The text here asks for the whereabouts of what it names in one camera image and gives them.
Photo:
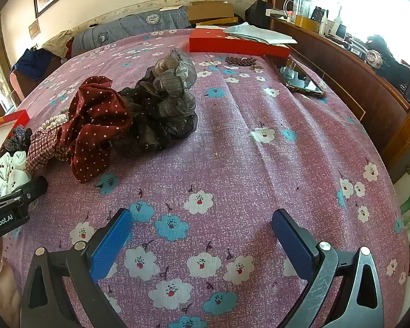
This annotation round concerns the small wall plaque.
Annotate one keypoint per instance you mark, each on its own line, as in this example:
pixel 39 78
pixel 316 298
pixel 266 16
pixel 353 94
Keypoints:
pixel 34 28

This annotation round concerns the white dotted scrunchie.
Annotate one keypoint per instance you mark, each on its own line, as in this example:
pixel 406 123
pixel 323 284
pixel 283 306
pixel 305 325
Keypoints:
pixel 10 172

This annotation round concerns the black sheer scrunchie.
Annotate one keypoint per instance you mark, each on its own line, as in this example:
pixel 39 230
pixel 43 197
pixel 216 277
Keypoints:
pixel 150 126

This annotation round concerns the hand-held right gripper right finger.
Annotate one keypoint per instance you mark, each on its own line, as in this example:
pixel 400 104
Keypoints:
pixel 290 242

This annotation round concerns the maroon sofa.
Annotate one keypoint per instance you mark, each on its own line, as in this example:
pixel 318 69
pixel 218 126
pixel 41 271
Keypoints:
pixel 20 88

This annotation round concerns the grey striped organza scrunchie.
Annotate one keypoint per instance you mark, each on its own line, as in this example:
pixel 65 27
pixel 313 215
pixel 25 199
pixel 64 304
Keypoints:
pixel 177 82

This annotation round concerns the yellow flat box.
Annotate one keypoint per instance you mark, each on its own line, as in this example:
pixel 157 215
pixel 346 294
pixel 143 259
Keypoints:
pixel 215 21

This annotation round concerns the cardboard box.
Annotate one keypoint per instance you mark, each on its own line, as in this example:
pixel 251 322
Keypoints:
pixel 208 12

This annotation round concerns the black smartphone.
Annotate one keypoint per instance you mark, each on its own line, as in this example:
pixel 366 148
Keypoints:
pixel 297 77

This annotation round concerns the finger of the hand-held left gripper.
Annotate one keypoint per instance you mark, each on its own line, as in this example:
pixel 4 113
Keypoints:
pixel 34 188

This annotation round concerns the beige clothes pile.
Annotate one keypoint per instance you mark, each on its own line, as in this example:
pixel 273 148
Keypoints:
pixel 56 42

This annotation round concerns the blue cloth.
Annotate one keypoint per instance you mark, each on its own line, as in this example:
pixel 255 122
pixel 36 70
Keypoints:
pixel 32 63

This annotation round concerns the black bag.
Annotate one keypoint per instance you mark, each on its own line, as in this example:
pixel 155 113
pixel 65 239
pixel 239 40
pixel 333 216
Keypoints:
pixel 258 13

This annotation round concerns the white folded papers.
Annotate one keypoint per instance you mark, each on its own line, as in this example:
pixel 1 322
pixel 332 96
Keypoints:
pixel 256 34

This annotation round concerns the red polka dot scrunchie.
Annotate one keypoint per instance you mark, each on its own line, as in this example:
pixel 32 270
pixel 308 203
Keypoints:
pixel 99 116

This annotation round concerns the dark fuzzy object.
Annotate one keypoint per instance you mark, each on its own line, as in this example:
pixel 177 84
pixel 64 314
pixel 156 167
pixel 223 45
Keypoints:
pixel 393 58

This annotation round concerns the red box tray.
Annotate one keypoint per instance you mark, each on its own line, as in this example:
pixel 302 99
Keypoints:
pixel 6 119

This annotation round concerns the person's left hand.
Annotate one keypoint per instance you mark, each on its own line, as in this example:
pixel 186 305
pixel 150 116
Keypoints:
pixel 0 280

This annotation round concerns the clear plastic pitcher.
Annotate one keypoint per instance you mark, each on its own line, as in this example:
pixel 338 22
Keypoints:
pixel 299 8

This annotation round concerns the red checkered scrunchie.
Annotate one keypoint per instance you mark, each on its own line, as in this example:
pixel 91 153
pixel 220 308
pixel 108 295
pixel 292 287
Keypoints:
pixel 41 147

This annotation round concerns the pink floral bedsheet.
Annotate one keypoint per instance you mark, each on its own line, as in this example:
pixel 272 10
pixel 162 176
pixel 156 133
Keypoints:
pixel 242 143

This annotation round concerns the small brown box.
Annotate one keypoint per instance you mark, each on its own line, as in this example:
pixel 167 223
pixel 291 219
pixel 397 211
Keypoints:
pixel 309 24

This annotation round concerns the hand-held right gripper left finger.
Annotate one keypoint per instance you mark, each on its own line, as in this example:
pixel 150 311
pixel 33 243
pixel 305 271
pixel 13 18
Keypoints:
pixel 111 242

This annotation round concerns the brown leaf hair clip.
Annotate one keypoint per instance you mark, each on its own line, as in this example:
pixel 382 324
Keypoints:
pixel 239 61

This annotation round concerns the wooden headboard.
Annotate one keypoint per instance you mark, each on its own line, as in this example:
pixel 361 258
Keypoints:
pixel 345 65

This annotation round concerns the blue folded quilt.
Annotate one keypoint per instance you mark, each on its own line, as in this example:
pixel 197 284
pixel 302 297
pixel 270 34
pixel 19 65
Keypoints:
pixel 133 24

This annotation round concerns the red box lid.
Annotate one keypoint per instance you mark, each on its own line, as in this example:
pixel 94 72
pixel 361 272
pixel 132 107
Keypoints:
pixel 208 41

